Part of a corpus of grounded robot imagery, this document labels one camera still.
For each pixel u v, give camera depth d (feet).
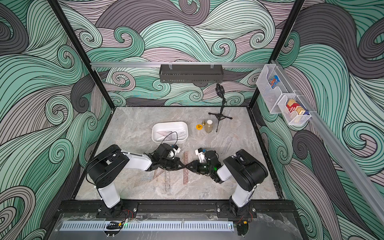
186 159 3.03
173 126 3.41
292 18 2.44
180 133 3.40
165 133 3.38
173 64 3.03
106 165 1.64
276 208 2.44
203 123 3.54
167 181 2.73
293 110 2.15
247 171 1.49
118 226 2.31
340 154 1.63
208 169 2.53
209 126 3.22
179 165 2.71
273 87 2.53
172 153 2.65
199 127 3.53
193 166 2.67
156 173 2.81
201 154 2.80
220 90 2.94
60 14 2.40
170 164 2.60
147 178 2.75
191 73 3.12
